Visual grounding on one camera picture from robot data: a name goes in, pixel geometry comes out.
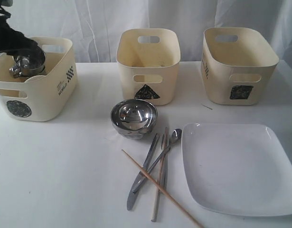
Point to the steel bowl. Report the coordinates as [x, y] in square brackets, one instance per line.
[134, 118]

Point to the steel spoon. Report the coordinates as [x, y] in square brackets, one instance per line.
[175, 136]

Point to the long wooden chopstick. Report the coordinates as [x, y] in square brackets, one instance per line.
[148, 176]

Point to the steel table knife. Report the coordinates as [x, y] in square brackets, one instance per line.
[133, 196]

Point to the short wooden chopstick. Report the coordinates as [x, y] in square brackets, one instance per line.
[157, 194]

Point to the steel mug with handle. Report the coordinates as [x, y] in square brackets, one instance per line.
[28, 64]

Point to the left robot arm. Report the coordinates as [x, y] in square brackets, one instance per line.
[12, 42]

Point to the steel fork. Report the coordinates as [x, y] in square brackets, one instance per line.
[164, 144]

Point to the cream bin with triangle mark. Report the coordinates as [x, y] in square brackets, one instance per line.
[148, 61]

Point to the cream bin with circle mark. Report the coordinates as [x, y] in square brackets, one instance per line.
[42, 97]

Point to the white curtain backdrop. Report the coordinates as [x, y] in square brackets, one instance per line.
[95, 26]

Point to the cream bin with square mark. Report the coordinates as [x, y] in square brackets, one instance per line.
[237, 64]

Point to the white square plate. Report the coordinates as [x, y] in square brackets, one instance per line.
[237, 169]

